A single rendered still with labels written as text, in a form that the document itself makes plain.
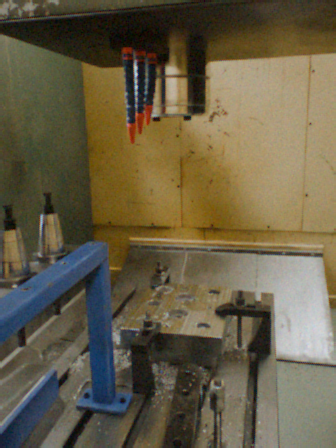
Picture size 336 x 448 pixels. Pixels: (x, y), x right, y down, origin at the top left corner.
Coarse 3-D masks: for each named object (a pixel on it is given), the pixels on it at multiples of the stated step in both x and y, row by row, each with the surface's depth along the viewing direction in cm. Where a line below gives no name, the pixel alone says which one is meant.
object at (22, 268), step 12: (0, 240) 59; (12, 240) 59; (0, 252) 59; (12, 252) 59; (24, 252) 60; (0, 264) 59; (12, 264) 59; (24, 264) 60; (0, 276) 59; (12, 276) 59; (24, 276) 60
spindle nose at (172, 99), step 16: (176, 48) 77; (192, 48) 78; (160, 64) 77; (176, 64) 77; (192, 64) 78; (208, 64) 82; (144, 80) 80; (160, 80) 78; (176, 80) 78; (192, 80) 79; (208, 80) 82; (160, 96) 79; (176, 96) 78; (192, 96) 79; (208, 96) 83; (144, 112) 81; (160, 112) 80; (176, 112) 79; (192, 112) 80; (208, 112) 84
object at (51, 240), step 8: (48, 216) 69; (56, 216) 70; (48, 224) 69; (56, 224) 70; (40, 232) 70; (48, 232) 69; (56, 232) 70; (40, 240) 70; (48, 240) 69; (56, 240) 70; (40, 248) 70; (48, 248) 69; (56, 248) 70; (64, 248) 71
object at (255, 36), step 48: (0, 0) 57; (48, 0) 55; (96, 0) 54; (144, 0) 52; (192, 0) 51; (240, 0) 50; (288, 0) 49; (48, 48) 75; (96, 48) 75; (240, 48) 79; (288, 48) 81
